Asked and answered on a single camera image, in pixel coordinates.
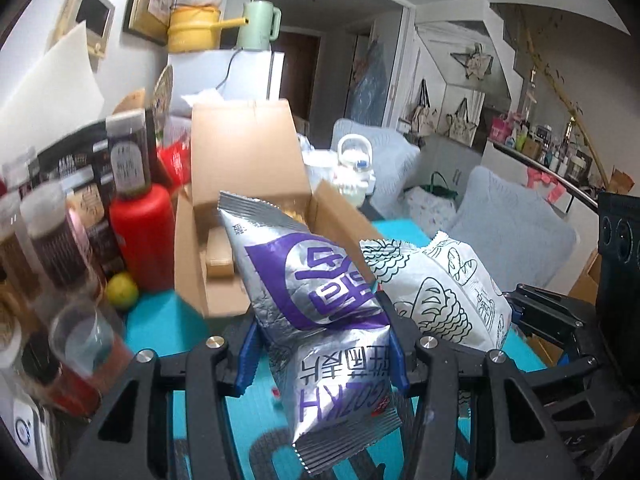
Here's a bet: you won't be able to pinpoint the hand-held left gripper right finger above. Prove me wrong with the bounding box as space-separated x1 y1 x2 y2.
377 290 578 480

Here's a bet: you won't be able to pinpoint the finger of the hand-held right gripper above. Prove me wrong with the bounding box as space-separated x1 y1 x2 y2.
506 283 600 343
527 355 604 402

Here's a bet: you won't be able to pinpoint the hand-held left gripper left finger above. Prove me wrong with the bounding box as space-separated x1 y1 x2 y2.
62 319 262 480

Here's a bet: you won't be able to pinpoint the white bread-print snack packet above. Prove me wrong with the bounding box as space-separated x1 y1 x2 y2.
359 230 513 356

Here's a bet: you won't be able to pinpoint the silver purple snack packet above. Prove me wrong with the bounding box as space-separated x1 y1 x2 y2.
217 191 401 476

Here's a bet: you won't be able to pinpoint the cardboard box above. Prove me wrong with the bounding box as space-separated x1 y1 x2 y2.
172 99 386 318

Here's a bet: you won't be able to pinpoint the brown cardboard carton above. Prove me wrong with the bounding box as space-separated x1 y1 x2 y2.
570 250 601 306

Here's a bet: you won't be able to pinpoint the teal bubble mat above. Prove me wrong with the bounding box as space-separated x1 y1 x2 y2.
122 220 566 480

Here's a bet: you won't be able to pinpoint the pink ribbon bows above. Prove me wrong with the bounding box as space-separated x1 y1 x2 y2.
525 167 566 203

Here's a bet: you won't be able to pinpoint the row of toiletry bottles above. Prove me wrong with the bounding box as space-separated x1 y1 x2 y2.
490 110 601 181

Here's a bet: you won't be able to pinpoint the green citrus fruit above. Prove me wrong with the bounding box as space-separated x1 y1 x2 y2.
105 272 140 308

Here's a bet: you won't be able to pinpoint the red bottle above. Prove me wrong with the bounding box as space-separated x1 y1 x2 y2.
109 182 176 291

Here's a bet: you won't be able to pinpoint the white jug blue button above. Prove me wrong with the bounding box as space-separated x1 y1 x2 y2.
332 134 376 196

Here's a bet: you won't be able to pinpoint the red plastic bag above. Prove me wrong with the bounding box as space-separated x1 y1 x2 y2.
157 140 193 188

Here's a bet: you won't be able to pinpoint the pink bottle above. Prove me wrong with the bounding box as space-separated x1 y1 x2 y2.
67 205 98 281

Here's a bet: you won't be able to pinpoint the cluster of clear plastic jars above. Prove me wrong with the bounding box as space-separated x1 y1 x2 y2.
0 147 136 416

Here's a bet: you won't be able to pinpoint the white round-dial device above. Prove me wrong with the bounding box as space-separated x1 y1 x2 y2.
10 395 56 480

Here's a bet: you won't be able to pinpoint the black-lid jar white label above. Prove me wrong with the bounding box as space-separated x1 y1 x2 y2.
106 110 152 196

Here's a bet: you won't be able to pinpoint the canvas tote bag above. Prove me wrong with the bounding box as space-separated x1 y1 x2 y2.
410 79 438 136

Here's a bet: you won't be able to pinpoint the black snack box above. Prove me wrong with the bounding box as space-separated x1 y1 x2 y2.
35 120 126 271

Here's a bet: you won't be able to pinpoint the woven fan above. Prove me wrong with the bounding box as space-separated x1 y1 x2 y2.
151 65 175 116

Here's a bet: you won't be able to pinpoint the white fridge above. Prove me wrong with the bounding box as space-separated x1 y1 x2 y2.
167 49 286 111

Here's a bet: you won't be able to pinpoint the blue hanging cloth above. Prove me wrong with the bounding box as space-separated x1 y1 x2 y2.
345 40 396 121

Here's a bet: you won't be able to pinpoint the dark wooden door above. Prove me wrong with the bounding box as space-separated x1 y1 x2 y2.
272 30 321 121

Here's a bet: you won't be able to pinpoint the green electric kettle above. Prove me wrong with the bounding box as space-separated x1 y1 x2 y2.
236 1 282 52

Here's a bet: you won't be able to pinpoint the yellow pot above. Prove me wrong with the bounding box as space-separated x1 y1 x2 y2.
166 4 251 53

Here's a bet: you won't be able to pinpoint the white foam board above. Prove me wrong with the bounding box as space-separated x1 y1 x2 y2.
0 22 106 136

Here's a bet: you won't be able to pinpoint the framed picture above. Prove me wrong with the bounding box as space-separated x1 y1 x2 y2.
122 0 176 46

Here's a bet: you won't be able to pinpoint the green-handled bag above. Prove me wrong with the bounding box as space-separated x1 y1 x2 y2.
402 171 461 231

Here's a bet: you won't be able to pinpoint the black power cable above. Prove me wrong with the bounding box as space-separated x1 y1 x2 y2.
217 49 246 96

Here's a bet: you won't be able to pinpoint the wall intercom panel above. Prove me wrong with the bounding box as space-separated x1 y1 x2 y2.
52 0 116 58

